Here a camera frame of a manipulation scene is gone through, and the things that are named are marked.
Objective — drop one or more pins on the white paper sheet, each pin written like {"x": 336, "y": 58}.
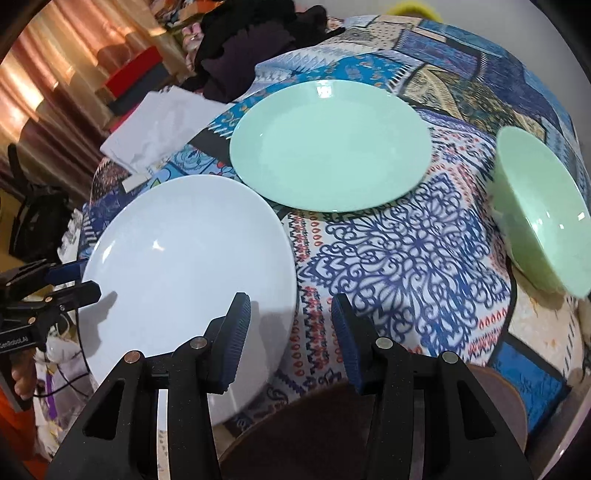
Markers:
{"x": 157, "y": 129}

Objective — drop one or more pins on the yellow hoop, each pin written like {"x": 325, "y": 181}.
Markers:
{"x": 413, "y": 8}

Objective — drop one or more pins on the red box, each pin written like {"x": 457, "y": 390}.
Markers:
{"x": 134, "y": 69}

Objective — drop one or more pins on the green plate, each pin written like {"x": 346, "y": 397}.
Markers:
{"x": 330, "y": 143}

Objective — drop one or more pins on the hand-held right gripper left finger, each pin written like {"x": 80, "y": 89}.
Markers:
{"x": 233, "y": 341}

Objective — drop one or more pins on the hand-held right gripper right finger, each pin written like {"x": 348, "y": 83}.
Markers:
{"x": 346, "y": 341}

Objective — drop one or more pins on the blue patchwork blanket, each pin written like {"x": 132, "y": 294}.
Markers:
{"x": 401, "y": 258}

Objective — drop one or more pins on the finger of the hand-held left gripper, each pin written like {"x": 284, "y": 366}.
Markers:
{"x": 81, "y": 294}
{"x": 67, "y": 272}

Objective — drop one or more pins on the brown round stool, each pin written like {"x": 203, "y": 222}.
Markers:
{"x": 300, "y": 438}

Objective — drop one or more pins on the pile of colourful boxes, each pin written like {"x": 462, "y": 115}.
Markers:
{"x": 173, "y": 14}

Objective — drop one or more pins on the pile of small white things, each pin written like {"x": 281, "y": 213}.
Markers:
{"x": 64, "y": 392}

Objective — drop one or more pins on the small white card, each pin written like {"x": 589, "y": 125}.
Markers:
{"x": 136, "y": 182}

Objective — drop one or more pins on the orange clothing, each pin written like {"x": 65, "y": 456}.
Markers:
{"x": 14, "y": 434}

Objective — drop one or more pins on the green bowl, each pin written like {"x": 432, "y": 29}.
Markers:
{"x": 540, "y": 221}

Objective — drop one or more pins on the black clothes pile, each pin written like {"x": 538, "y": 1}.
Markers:
{"x": 249, "y": 50}

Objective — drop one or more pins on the white plate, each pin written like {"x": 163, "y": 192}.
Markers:
{"x": 184, "y": 254}

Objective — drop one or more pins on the black bag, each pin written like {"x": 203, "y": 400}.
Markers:
{"x": 41, "y": 226}

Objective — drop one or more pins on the person's left hand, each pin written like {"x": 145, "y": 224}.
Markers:
{"x": 23, "y": 376}

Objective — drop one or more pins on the pink brown curtain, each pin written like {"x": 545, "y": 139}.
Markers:
{"x": 55, "y": 83}

